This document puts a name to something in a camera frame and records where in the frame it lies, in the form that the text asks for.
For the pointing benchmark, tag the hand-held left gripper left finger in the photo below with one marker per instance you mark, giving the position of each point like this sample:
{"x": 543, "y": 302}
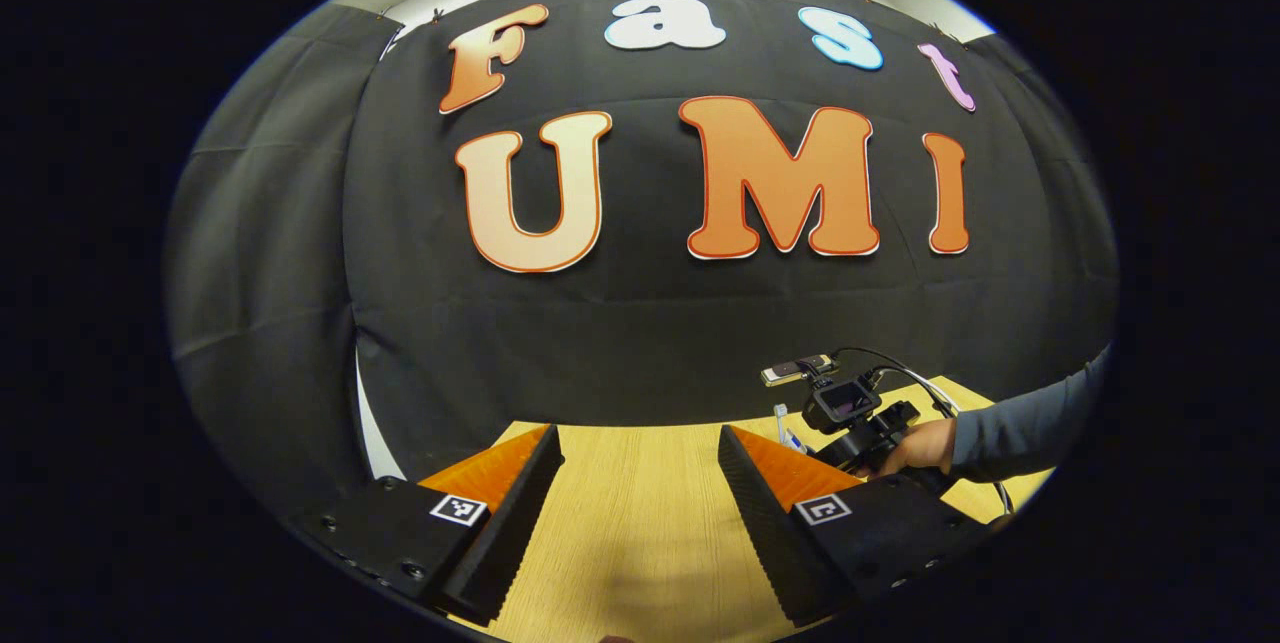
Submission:
{"x": 515, "y": 533}

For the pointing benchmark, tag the white toothbrush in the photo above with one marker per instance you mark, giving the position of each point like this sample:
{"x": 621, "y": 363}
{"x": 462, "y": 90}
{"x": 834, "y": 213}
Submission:
{"x": 781, "y": 413}

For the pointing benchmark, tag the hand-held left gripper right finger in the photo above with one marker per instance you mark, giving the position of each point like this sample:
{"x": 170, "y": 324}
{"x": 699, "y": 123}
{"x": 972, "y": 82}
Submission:
{"x": 765, "y": 533}

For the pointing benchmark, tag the wooden desktop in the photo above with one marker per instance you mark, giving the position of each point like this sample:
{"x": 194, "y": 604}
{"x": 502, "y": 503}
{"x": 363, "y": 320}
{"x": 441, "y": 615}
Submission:
{"x": 640, "y": 523}

